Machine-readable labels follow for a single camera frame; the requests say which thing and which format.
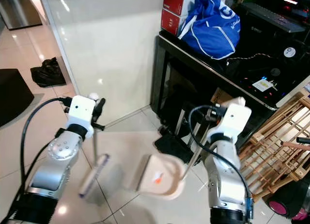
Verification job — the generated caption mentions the dark brown ottoman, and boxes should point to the dark brown ottoman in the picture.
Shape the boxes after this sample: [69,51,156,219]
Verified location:
[0,68,35,128]

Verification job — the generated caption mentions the black folding trolley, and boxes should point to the black folding trolley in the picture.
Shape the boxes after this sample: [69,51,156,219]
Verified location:
[156,96,205,165]

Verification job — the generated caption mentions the red cardboard box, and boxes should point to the red cardboard box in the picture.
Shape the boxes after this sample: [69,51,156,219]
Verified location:
[161,9,188,36]
[163,0,199,16]

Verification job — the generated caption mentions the small white card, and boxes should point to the small white card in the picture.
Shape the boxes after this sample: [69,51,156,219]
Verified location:
[252,77,278,93]

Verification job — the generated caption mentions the beige plastic dustpan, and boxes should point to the beige plastic dustpan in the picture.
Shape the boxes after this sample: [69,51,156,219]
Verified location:
[136,96,247,201]

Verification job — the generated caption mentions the blue fabric bag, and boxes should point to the blue fabric bag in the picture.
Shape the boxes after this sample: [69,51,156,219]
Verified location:
[178,0,241,60]

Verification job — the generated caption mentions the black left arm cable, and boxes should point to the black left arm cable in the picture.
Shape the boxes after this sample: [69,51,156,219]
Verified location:
[10,97,71,222]

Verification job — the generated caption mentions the wooden slatted rack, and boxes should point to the wooden slatted rack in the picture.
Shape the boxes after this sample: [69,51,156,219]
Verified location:
[237,91,310,201]

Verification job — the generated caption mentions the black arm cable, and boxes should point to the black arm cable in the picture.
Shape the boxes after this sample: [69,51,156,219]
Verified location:
[10,97,71,222]
[188,105,252,215]

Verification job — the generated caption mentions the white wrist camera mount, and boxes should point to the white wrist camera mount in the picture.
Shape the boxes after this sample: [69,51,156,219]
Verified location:
[217,102,252,140]
[68,95,95,134]

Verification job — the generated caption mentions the round white disc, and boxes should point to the round white disc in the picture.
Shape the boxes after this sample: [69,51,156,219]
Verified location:
[284,46,296,59]

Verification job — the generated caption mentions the stainless steel bin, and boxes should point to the stainless steel bin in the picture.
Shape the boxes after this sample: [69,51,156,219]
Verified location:
[0,0,43,30]

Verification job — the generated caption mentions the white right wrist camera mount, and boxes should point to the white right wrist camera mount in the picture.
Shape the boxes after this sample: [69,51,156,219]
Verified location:
[217,102,252,140]

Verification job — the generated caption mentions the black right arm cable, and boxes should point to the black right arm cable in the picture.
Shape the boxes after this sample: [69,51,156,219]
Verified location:
[188,105,252,215]

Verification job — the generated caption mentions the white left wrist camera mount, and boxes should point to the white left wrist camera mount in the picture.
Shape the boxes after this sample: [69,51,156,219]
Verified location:
[68,95,95,134]

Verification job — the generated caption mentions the brown cardboard box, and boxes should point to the brown cardboard box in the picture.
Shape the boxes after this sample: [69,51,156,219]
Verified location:
[210,88,234,105]

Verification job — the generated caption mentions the black plastic rubbish bag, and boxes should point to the black plastic rubbish bag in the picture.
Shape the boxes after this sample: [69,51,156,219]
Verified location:
[31,57,66,88]

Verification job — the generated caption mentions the black device with red display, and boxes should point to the black device with red display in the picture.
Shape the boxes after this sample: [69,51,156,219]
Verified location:
[270,0,310,13]

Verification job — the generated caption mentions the black glossy side table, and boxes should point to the black glossy side table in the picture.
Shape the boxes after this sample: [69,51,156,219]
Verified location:
[150,30,310,111]

